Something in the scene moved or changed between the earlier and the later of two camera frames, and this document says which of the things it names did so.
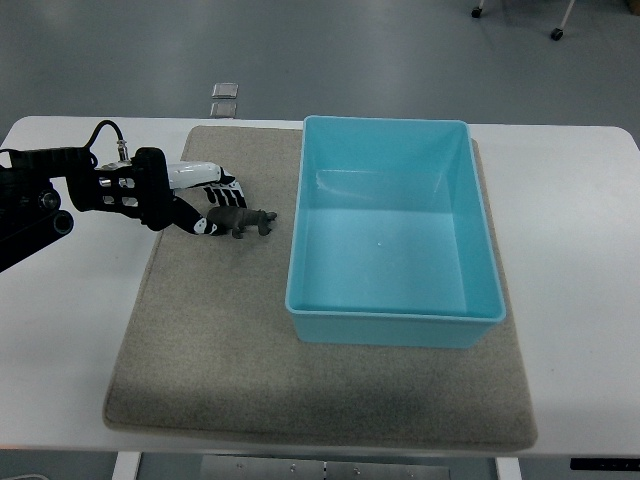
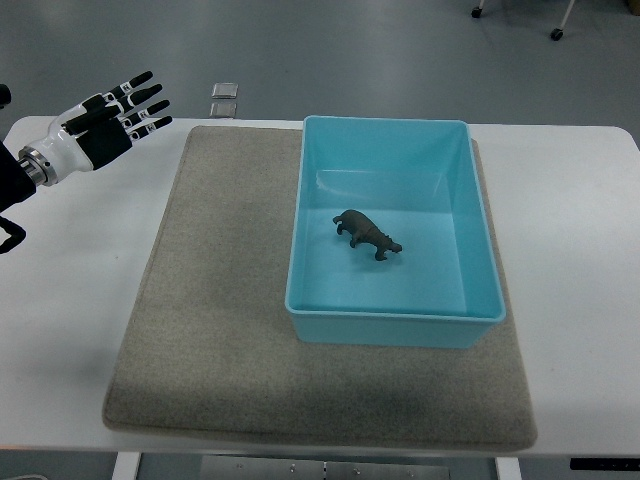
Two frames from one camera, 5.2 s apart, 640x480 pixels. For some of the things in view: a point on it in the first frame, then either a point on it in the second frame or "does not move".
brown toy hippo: [236, 220] → [362, 230]
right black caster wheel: [556, 34] does not move
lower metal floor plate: [223, 110] does not move
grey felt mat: [208, 349] does not move
